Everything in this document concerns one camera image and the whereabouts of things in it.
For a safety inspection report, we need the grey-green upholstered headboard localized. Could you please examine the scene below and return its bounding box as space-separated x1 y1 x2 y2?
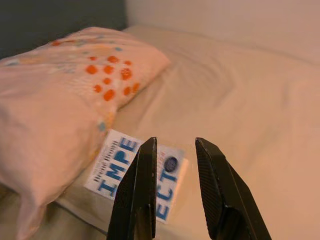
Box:
0 0 128 61

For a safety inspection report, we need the white paperback book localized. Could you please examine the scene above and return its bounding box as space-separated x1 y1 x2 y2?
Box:
83 129 190 222

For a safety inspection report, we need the pink pillow with orange dots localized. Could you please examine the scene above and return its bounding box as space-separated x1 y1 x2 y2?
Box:
0 26 172 240

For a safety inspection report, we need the bed with beige sheet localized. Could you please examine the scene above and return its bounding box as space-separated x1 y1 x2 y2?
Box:
0 24 320 240

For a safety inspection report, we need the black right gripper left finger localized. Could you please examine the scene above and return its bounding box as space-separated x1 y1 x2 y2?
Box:
106 136 158 240

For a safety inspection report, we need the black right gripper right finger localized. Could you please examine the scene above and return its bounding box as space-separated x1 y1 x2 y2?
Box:
194 136 273 240

